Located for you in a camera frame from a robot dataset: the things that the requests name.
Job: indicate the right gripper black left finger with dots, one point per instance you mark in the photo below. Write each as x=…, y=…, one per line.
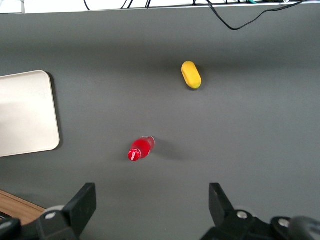
x=80, y=207

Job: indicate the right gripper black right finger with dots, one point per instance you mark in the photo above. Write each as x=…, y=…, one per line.
x=220, y=210

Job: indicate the cream rectangular tray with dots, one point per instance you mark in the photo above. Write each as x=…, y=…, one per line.
x=25, y=112

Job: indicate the wooden drawer cabinet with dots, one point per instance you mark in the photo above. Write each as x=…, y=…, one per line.
x=22, y=207

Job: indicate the small red cola bottle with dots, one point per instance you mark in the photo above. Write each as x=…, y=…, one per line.
x=141, y=147

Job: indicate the grey table mat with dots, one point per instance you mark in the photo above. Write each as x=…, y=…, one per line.
x=160, y=112

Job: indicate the yellow lemon toy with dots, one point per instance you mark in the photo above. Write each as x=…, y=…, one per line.
x=192, y=75

